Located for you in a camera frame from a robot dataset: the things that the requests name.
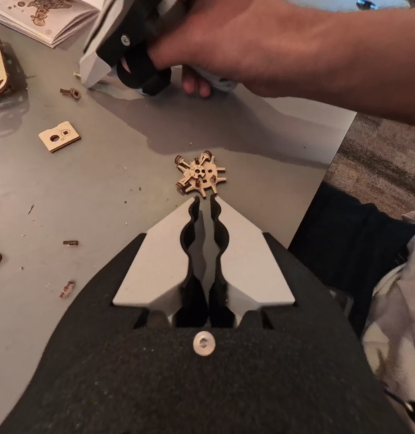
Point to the square wooden plate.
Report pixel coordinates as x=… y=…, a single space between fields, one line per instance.
x=73 y=137

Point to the person's right hand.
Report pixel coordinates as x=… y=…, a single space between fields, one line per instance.
x=227 y=40

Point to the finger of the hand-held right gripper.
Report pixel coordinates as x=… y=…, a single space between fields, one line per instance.
x=94 y=64

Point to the dark blue jeans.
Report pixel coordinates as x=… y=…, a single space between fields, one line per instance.
x=336 y=230

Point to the wooden spiked gear disc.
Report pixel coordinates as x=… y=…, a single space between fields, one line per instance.
x=209 y=169

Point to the grey desk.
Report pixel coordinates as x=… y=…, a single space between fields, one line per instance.
x=92 y=186

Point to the small wooden pin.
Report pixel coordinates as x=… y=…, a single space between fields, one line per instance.
x=179 y=185

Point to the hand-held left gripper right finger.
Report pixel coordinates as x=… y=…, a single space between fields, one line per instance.
x=258 y=268

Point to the white shirt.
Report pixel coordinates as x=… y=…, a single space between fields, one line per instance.
x=397 y=322

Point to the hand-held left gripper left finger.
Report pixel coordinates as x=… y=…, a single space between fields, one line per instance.
x=153 y=268

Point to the instruction booklet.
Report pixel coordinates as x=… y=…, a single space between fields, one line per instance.
x=58 y=23

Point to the small ribbed wooden piece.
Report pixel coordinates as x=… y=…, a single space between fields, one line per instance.
x=67 y=289
x=71 y=243

